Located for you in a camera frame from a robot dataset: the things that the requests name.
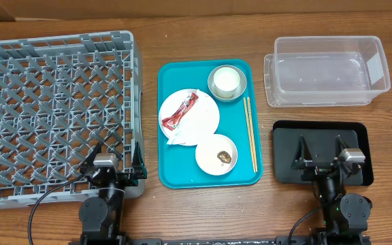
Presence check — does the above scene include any clear plastic bin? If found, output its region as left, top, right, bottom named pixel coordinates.
left=263, top=36, right=391, bottom=108

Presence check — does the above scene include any white cup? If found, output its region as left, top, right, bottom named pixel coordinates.
left=213, top=67, right=240, bottom=98

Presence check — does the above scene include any brown food scrap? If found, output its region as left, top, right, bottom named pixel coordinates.
left=217, top=151, right=232, bottom=164

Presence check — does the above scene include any grey plastic dish rack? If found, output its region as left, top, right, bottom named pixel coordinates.
left=0, top=31, right=144, bottom=209

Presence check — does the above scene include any small white bowl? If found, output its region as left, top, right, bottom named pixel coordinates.
left=195, top=134, right=238, bottom=176

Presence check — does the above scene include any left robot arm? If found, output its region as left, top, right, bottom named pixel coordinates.
left=79, top=143, right=147, bottom=245

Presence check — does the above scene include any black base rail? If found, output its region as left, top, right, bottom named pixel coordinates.
left=68, top=236, right=372, bottom=245

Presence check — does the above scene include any grey saucer bowl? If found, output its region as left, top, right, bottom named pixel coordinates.
left=208, top=65, right=247, bottom=102

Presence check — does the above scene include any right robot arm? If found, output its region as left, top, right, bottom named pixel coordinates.
left=287, top=135, right=372, bottom=244

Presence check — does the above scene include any black tray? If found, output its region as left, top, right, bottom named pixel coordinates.
left=272, top=120, right=374, bottom=186

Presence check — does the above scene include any white napkin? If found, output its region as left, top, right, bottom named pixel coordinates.
left=165, top=88, right=217, bottom=146

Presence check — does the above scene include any red snack wrapper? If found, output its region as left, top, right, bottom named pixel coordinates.
left=161, top=93, right=199, bottom=131

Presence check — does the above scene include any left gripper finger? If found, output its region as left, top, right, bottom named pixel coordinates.
left=80, top=142, right=103, bottom=174
left=132, top=142, right=148, bottom=179

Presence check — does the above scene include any large white plate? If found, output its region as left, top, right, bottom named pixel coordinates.
left=158, top=88, right=221, bottom=147

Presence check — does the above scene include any teal serving tray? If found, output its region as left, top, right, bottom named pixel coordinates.
left=157, top=59, right=263, bottom=189

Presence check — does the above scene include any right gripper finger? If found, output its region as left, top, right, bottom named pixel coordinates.
left=291, top=135, right=312, bottom=169
left=336, top=135, right=349, bottom=160

